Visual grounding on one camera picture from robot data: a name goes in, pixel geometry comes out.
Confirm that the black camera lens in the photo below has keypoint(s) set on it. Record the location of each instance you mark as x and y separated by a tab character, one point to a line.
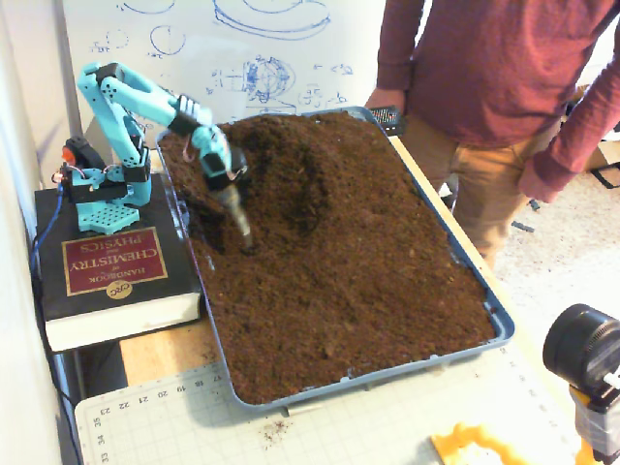
579	344

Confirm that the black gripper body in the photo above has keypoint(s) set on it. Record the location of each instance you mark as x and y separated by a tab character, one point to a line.
224	184

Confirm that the person in red shirt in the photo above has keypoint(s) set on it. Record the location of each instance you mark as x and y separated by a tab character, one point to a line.
494	72

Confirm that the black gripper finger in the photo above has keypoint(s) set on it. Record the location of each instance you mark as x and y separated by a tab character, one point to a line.
239	167

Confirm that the black chemistry handbook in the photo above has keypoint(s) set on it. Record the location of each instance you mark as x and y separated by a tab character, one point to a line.
116	271

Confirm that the person's left hand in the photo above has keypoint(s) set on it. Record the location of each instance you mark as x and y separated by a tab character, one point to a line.
540	184

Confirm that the grey yellow camera stand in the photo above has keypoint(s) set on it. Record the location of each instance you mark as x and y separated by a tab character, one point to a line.
596	426

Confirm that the person's right forearm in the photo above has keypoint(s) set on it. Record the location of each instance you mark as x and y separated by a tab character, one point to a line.
394	48

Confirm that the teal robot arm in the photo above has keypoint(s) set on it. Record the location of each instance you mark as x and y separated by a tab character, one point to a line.
116	126

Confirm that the cardboard box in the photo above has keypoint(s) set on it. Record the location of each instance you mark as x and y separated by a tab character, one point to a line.
603	155

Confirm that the blue plastic tray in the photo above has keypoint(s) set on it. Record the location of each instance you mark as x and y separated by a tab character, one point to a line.
504	324

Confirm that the person's left forearm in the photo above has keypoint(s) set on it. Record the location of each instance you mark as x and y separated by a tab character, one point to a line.
581	131

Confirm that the person's right hand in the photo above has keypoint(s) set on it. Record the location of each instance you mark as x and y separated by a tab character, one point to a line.
385	101

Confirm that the black device with lights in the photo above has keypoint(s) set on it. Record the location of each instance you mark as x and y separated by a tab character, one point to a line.
391	121

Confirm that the whiteboard with blue sketches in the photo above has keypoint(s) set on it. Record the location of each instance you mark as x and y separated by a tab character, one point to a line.
218	48

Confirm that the yellow plastic part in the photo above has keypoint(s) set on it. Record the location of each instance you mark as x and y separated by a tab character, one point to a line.
465	443

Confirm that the small black floor item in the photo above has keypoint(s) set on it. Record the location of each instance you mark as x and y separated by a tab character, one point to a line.
535	204
524	226

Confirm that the silver taped scoop gripper finger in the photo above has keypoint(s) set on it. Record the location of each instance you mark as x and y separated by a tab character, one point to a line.
238	218

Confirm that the green cutting mat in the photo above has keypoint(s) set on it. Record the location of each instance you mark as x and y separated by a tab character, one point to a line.
339	436

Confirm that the brown soil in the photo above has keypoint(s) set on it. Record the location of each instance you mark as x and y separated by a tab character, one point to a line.
339	271

